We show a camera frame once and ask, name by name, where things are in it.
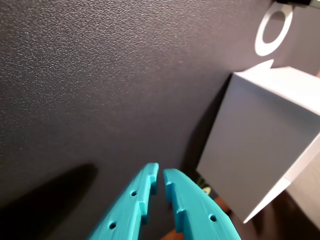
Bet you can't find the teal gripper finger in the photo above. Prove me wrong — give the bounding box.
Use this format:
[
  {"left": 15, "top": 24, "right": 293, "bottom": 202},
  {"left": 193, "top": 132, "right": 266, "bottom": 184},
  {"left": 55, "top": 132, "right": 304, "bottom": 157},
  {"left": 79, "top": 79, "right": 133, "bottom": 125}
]
[
  {"left": 163, "top": 168, "right": 242, "bottom": 240},
  {"left": 86, "top": 162, "right": 160, "bottom": 240}
]

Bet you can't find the white open box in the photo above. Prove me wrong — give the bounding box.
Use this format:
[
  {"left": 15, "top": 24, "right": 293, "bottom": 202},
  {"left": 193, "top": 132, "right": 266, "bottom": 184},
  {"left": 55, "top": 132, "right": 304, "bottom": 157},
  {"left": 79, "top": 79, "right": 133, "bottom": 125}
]
[{"left": 195, "top": 66, "right": 320, "bottom": 224}]

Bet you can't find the dark lettered mat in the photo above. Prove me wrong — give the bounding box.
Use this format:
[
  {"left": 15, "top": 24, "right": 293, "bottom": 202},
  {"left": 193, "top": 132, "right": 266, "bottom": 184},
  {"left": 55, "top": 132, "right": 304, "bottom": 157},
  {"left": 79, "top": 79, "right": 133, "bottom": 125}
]
[{"left": 0, "top": 0, "right": 320, "bottom": 240}]

